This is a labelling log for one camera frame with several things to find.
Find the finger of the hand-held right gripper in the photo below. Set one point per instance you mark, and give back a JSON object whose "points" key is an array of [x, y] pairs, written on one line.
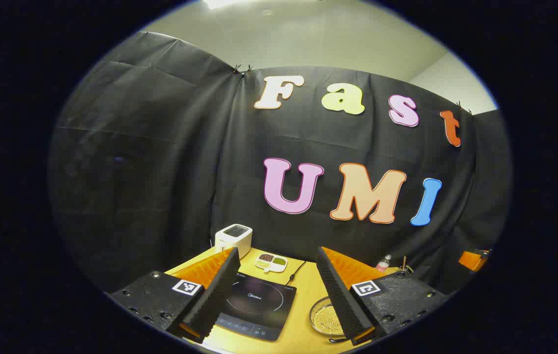
{"points": [[470, 259]]}

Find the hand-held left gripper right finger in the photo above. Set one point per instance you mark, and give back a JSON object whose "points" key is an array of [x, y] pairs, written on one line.
{"points": [[342, 300]]}

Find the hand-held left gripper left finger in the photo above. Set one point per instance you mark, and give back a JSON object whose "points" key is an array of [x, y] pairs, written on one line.
{"points": [[215, 300]]}

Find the pile of soybeans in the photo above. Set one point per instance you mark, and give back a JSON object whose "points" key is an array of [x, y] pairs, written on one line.
{"points": [[327, 319]]}

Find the black induction cooktop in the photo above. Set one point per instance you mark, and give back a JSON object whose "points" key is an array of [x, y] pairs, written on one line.
{"points": [[259, 300]]}

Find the clear bottle with pink label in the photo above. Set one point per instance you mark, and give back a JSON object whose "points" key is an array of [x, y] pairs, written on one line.
{"points": [[383, 264]]}

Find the white toaster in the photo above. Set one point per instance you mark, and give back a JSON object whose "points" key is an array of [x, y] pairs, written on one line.
{"points": [[232, 238]]}

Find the white divided dish of beans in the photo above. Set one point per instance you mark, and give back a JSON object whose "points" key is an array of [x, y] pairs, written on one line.
{"points": [[271, 263]]}

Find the small cloth clip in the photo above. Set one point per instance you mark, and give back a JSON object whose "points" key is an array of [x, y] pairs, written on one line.
{"points": [[238, 69], [460, 105]]}

